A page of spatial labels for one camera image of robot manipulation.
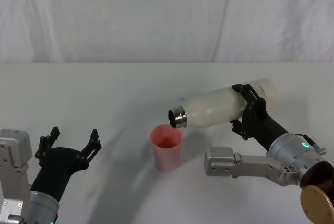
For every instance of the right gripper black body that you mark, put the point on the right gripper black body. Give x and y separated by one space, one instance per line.
257 124

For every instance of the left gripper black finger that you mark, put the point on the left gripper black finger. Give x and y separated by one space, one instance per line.
45 145
92 145

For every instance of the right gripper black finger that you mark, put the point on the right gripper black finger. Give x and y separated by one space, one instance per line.
236 126
246 92

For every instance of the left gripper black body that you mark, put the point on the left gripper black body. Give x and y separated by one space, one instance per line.
57 164

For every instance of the cream vacuum bottle steel neck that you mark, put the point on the cream vacuum bottle steel neck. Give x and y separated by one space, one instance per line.
214 106

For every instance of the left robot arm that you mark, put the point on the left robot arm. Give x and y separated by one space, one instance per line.
15 151

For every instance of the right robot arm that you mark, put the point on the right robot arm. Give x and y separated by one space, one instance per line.
287 153

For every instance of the white table cloth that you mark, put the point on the white table cloth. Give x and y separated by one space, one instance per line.
104 98

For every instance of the pink cup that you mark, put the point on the pink cup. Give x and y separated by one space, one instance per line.
167 156

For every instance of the white draped backdrop cloth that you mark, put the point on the white draped backdrop cloth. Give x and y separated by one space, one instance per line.
130 17

